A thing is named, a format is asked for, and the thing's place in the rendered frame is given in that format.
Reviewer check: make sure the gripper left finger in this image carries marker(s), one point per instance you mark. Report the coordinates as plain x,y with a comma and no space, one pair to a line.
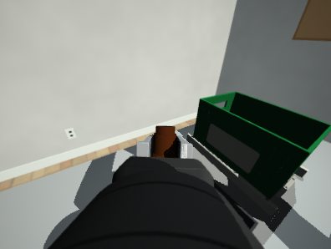
145,148

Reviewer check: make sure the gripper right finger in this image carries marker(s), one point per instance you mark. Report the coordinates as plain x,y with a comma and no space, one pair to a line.
183,149

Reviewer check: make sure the dark green crate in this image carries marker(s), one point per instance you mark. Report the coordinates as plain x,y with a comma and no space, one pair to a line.
251,144

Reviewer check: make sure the dark grey rectangular tray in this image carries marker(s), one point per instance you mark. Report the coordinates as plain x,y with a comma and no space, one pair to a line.
250,222

